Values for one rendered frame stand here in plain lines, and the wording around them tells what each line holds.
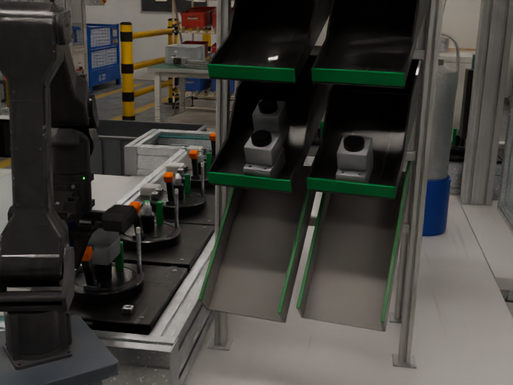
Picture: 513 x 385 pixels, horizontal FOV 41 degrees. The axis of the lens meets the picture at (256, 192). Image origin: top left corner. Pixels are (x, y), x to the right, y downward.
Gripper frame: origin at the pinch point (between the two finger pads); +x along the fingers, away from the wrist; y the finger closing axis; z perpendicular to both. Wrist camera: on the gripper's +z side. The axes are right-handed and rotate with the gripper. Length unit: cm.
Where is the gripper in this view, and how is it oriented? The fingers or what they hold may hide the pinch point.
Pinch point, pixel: (74, 247)
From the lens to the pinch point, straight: 110.8
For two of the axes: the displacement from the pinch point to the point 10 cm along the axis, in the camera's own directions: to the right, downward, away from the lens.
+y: 9.9, 0.7, -1.4
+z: -1.5, 2.6, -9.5
